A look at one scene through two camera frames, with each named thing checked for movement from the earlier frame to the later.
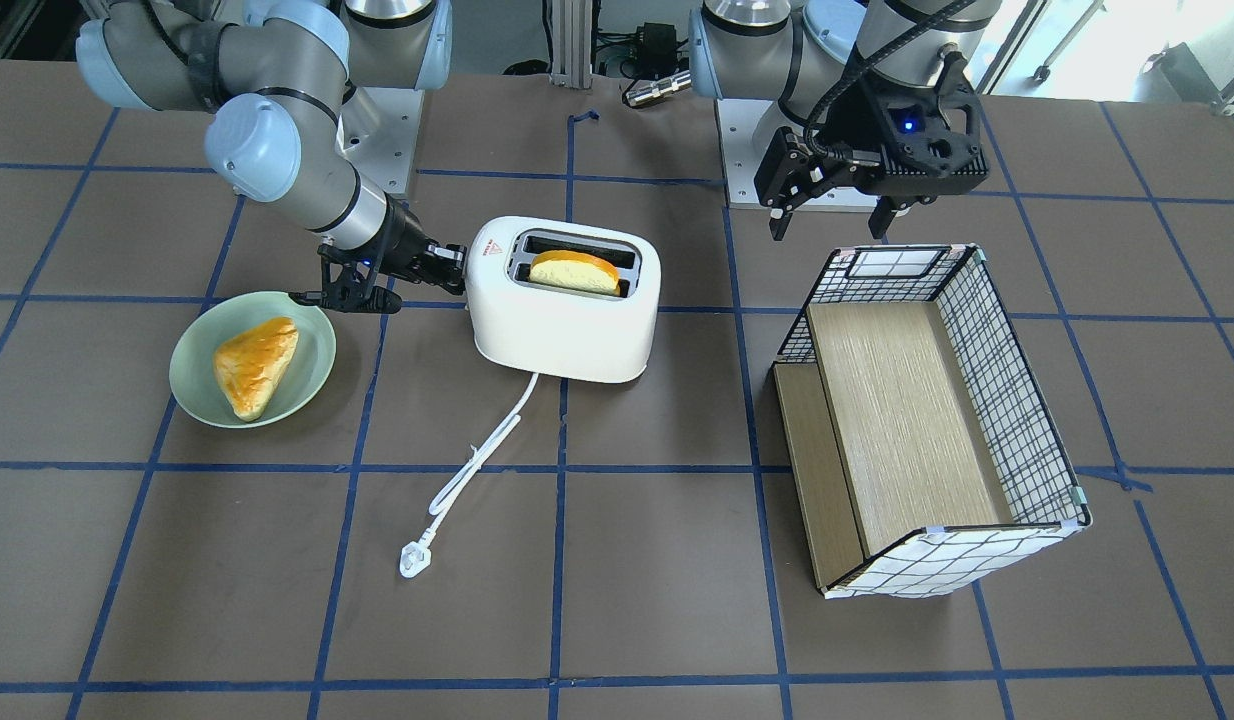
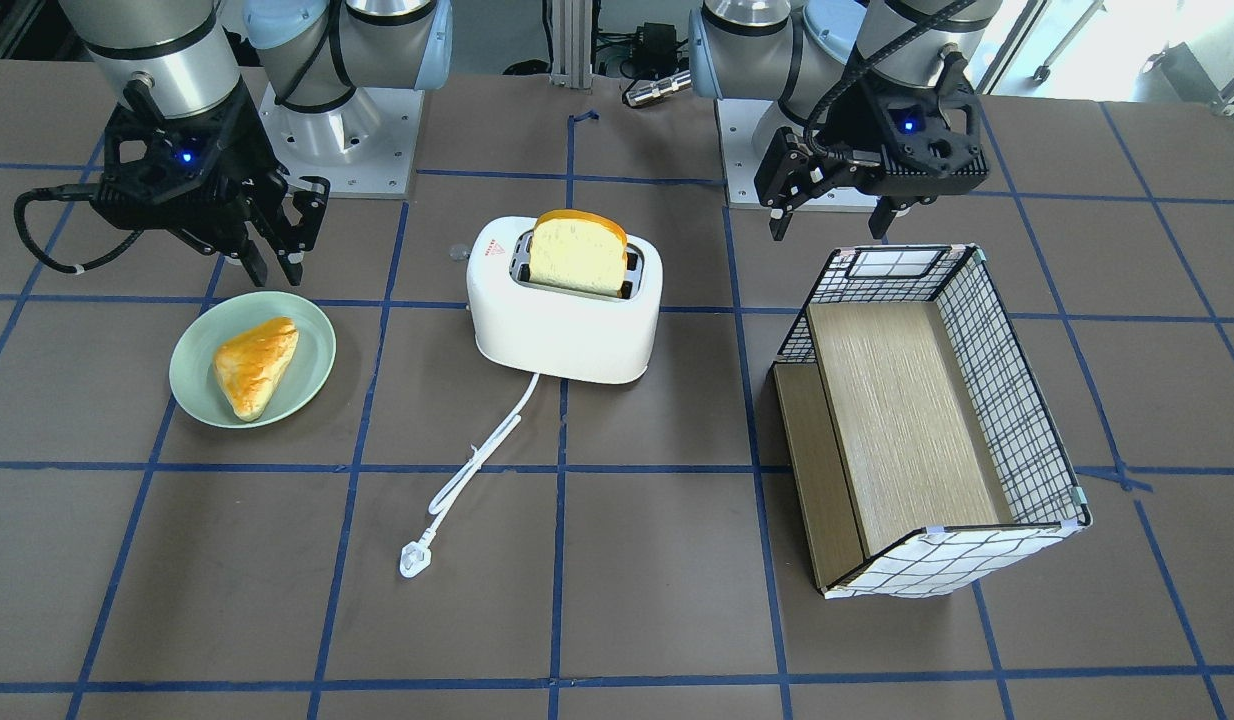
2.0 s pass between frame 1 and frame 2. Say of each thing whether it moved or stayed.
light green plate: stayed
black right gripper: moved
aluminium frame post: stayed
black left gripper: stayed
